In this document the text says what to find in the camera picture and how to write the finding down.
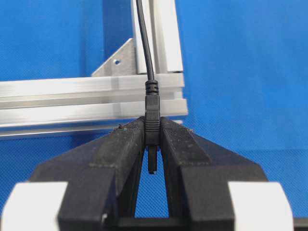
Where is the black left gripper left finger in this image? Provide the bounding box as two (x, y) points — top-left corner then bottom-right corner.
(29, 117), (145, 231)

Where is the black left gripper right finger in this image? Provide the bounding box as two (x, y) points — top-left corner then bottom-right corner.
(160, 117), (265, 231)

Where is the black wire with plug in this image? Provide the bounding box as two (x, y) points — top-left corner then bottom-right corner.
(135, 0), (161, 175)

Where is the aluminium extrusion frame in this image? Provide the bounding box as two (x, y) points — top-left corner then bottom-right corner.
(0, 0), (188, 139)

